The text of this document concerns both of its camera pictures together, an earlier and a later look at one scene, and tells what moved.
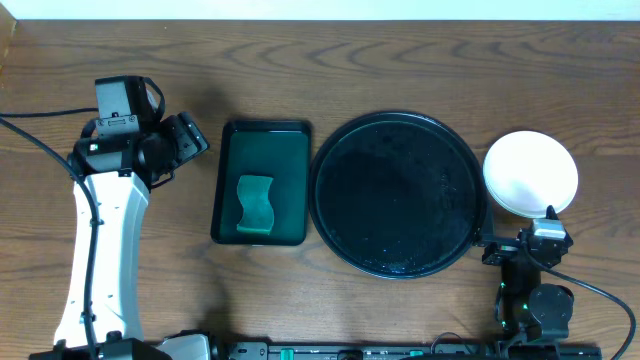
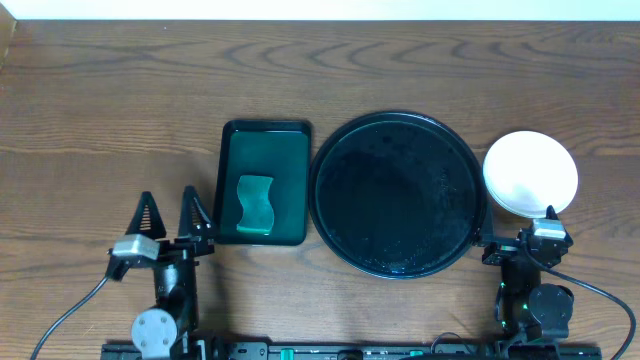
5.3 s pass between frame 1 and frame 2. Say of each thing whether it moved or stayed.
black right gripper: stayed
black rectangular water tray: stayed
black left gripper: moved
